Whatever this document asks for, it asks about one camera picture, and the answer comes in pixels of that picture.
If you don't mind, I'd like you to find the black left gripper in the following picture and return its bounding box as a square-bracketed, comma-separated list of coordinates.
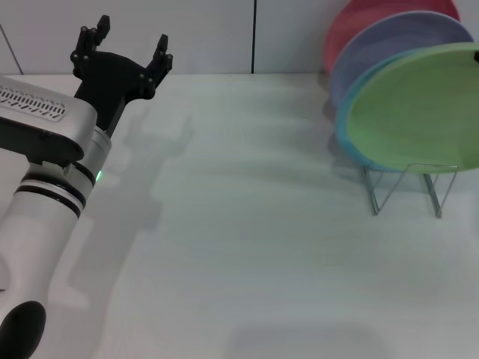
[69, 14, 174, 138]

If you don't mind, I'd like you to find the green plate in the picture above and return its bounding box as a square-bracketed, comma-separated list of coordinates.
[345, 41, 479, 177]

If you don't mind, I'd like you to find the purple plate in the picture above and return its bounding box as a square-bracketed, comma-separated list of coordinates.
[329, 10, 475, 110]

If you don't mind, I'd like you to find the pink plate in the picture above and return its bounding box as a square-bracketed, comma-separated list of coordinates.
[323, 0, 462, 76]

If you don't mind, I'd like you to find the blue plate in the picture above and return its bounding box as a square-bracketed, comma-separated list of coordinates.
[334, 49, 413, 174]

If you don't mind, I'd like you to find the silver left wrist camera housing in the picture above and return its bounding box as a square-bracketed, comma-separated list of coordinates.
[0, 74, 99, 166]

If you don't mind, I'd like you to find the silver wire plate rack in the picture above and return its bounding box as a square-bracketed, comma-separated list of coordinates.
[362, 162, 460, 219]

